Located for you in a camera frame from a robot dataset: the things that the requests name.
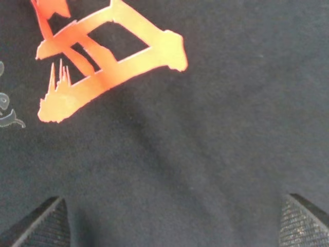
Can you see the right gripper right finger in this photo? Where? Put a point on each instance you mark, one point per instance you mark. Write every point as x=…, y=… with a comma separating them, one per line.
x=302, y=223

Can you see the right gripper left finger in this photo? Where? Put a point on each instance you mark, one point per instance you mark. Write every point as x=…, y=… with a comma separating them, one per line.
x=47, y=225

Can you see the black printed t-shirt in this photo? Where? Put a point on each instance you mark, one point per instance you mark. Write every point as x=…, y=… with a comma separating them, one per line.
x=198, y=158

